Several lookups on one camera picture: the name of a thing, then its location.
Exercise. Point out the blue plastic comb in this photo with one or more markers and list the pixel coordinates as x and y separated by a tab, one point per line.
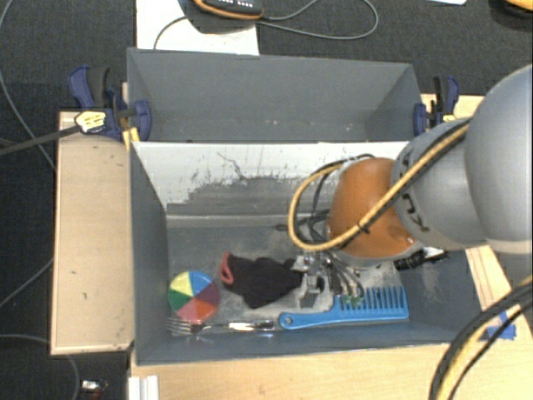
366	308

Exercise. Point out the multicolour round disc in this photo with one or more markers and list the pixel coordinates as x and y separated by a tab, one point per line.
193	295

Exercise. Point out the pale wood flat board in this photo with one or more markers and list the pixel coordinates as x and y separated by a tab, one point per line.
93	231

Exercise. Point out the black cylinder on white bracket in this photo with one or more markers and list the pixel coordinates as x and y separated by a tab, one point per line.
412	261

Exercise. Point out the silver metal fork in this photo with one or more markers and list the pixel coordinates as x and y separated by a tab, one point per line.
233	326

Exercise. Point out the grey metal bin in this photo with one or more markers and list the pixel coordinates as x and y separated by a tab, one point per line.
266	98

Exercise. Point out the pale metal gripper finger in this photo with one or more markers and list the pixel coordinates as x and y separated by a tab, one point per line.
309	298
302	264

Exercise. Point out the black cloth with red loop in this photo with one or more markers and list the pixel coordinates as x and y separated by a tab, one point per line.
262	281

